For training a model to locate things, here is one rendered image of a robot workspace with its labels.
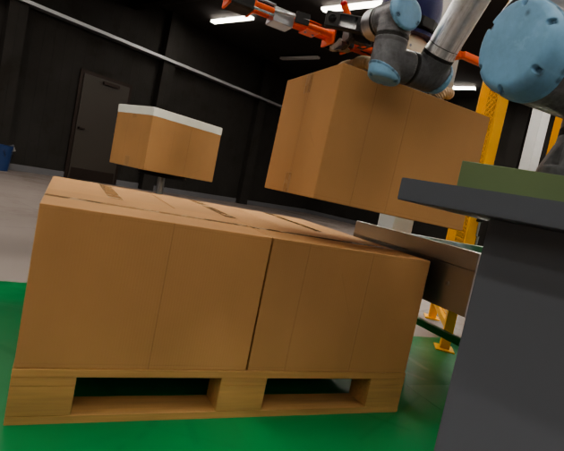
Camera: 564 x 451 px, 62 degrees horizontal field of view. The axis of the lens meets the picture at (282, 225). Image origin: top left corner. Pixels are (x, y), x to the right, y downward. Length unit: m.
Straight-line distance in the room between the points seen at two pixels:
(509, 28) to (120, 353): 1.11
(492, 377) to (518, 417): 0.07
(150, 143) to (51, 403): 2.06
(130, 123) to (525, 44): 2.75
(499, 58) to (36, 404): 1.25
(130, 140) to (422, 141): 2.15
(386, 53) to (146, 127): 2.08
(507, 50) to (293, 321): 0.93
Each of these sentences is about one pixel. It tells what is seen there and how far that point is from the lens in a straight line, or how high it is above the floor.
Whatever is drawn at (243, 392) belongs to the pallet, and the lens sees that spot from 1.46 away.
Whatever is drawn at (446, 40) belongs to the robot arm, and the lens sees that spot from 1.38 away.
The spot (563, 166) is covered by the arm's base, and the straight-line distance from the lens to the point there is 0.95.
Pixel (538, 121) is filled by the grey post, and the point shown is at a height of 1.81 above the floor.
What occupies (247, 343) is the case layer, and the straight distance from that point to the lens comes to 1.39.
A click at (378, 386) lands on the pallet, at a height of 0.10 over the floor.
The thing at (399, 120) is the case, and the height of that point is 0.96.
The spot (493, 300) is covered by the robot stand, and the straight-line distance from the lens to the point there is 0.92.
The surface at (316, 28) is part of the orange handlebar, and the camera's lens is 1.60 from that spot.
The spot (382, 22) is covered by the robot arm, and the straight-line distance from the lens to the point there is 1.37.
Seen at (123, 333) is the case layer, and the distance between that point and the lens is 1.29.
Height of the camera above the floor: 0.69
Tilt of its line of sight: 5 degrees down
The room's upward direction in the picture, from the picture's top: 12 degrees clockwise
